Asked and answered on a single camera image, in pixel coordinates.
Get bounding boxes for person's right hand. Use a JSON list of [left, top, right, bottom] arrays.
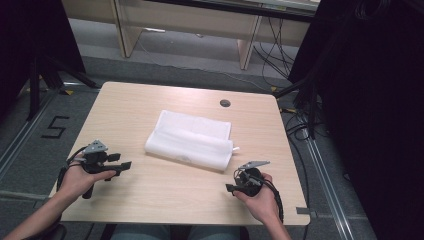
[[234, 172, 281, 225]]

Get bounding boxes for black cables under desk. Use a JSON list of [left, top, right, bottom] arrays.
[[252, 16, 297, 80]]

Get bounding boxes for metal floor rail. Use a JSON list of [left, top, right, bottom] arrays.
[[303, 134, 355, 240], [0, 87, 63, 183]]

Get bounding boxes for black floor cables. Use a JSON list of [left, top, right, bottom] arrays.
[[280, 105, 314, 216]]

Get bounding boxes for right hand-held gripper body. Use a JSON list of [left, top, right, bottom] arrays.
[[234, 160, 271, 198]]

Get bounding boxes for person's legs in jeans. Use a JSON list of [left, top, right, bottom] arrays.
[[109, 224, 242, 240]]

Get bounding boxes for light wooden desk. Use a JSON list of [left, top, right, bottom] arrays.
[[61, 0, 322, 71]]

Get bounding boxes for white towel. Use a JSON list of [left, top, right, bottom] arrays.
[[144, 109, 240, 173]]

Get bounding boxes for grey tape strip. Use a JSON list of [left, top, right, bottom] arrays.
[[295, 206, 318, 220]]

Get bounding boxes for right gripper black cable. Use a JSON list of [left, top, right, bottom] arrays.
[[263, 179, 285, 224]]

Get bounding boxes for black metal stand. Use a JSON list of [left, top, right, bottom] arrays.
[[25, 55, 100, 122], [273, 75, 319, 140]]

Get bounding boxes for person's left hand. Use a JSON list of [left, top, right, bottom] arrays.
[[59, 163, 118, 201]]

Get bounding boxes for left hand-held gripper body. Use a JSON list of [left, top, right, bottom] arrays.
[[79, 139, 116, 200]]

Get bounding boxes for black curtain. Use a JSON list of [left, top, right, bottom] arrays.
[[287, 0, 424, 240], [0, 0, 87, 116]]

